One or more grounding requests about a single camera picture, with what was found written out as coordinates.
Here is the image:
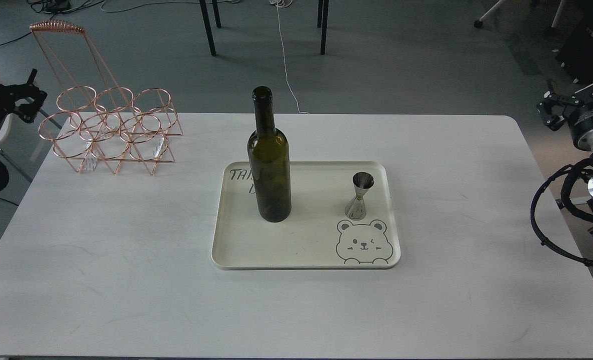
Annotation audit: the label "rose gold wire bottle rack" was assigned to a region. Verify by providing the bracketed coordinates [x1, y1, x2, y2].
[29, 20, 183, 174]

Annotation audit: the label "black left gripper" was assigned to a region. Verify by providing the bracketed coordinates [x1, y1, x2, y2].
[0, 69, 48, 131]

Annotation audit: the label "white chair base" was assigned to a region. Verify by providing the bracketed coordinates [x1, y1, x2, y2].
[472, 0, 570, 31]

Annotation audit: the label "cream bear serving tray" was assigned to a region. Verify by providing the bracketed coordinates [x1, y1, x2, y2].
[211, 161, 401, 270]

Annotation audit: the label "black cable loop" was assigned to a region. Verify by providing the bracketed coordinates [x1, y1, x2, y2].
[530, 159, 593, 272]

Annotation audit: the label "white floor cable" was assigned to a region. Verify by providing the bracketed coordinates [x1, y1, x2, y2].
[269, 0, 310, 115]

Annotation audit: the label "black equipment case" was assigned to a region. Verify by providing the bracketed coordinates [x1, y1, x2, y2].
[555, 0, 593, 84]

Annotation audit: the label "black floor cables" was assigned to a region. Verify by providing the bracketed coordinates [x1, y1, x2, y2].
[0, 0, 107, 53]

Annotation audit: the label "black table legs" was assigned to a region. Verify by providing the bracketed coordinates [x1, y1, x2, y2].
[197, 0, 330, 57]

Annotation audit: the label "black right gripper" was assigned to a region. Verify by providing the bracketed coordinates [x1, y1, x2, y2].
[536, 82, 593, 132]

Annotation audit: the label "dark green wine bottle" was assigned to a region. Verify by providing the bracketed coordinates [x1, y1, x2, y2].
[247, 86, 292, 223]

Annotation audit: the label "steel double jigger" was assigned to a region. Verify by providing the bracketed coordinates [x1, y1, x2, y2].
[344, 171, 375, 221]

